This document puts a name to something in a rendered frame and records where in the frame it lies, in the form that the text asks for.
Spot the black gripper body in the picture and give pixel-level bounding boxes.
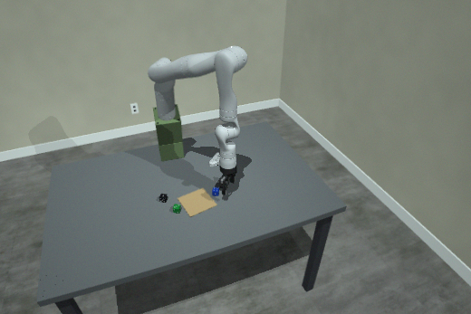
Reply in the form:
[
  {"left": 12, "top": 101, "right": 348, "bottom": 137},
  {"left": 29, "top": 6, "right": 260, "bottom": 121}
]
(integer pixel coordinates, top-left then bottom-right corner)
[{"left": 220, "top": 166, "right": 236, "bottom": 181}]

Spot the black die with white pips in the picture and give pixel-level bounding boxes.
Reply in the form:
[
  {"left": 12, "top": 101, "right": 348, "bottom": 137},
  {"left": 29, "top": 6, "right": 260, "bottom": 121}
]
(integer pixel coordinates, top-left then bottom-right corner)
[{"left": 159, "top": 194, "right": 168, "bottom": 203}]

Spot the beige square mat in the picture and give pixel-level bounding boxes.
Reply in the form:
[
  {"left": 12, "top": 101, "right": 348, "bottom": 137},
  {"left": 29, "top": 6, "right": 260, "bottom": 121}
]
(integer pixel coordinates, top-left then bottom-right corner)
[{"left": 178, "top": 188, "right": 217, "bottom": 217}]

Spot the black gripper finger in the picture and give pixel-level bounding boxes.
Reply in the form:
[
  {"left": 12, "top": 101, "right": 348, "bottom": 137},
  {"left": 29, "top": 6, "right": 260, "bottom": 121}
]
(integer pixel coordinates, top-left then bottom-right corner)
[
  {"left": 219, "top": 176, "right": 231, "bottom": 195},
  {"left": 230, "top": 170, "right": 237, "bottom": 183}
]

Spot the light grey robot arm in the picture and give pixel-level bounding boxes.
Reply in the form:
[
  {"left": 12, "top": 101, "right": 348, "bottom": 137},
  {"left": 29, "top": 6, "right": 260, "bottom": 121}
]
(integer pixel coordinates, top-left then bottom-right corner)
[{"left": 148, "top": 46, "right": 247, "bottom": 169}]

